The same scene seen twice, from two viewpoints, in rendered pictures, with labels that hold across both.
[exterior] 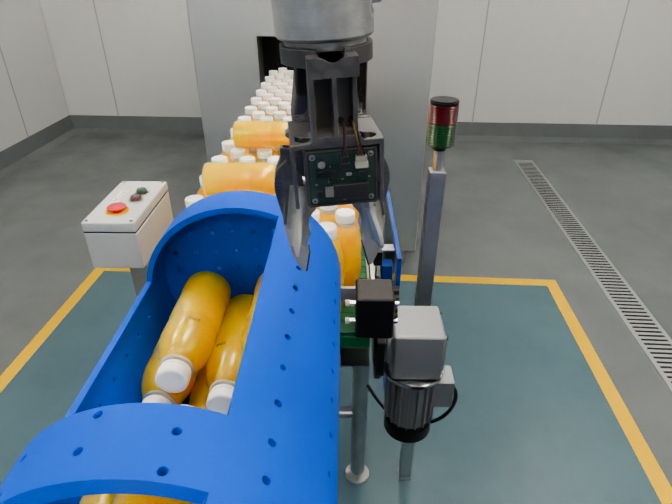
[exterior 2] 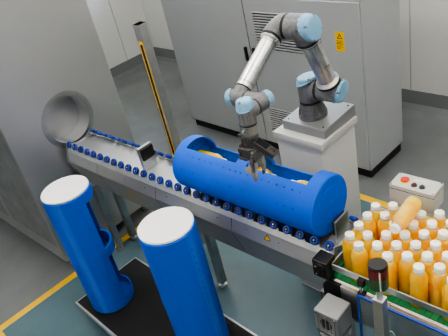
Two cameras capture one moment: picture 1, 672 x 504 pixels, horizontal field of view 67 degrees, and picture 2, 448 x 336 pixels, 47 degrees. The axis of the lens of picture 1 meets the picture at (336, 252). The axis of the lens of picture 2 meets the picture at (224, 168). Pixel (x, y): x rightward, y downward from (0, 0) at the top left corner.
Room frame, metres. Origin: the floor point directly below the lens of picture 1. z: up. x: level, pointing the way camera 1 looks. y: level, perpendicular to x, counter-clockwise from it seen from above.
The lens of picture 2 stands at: (1.73, -1.34, 2.50)
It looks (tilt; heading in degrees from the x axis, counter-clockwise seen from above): 32 degrees down; 139
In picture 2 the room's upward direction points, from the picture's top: 14 degrees counter-clockwise
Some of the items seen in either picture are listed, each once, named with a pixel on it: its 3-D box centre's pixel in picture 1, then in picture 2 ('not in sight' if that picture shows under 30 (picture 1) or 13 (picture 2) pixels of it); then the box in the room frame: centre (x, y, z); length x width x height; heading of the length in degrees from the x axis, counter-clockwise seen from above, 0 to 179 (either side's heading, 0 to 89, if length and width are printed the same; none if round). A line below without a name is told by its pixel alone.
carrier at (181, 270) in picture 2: not in sight; (187, 290); (0.01, -0.27, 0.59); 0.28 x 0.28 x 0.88
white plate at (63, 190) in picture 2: not in sight; (64, 189); (-0.79, -0.33, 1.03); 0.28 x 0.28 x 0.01
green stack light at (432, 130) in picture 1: (441, 133); (378, 280); (1.10, -0.23, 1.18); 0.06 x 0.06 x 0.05
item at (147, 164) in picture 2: not in sight; (147, 157); (-0.61, 0.16, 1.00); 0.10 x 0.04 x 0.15; 89
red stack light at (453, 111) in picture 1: (443, 113); (378, 270); (1.10, -0.23, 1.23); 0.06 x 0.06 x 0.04
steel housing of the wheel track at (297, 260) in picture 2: not in sight; (188, 197); (-0.33, 0.15, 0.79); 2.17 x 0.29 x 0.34; 179
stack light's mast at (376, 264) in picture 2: (440, 135); (379, 281); (1.10, -0.23, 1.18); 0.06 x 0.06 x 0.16
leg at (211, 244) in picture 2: not in sight; (213, 251); (-0.33, 0.22, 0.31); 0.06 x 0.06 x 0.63; 89
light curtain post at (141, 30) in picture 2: not in sight; (175, 146); (-0.77, 0.49, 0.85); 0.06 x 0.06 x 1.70; 89
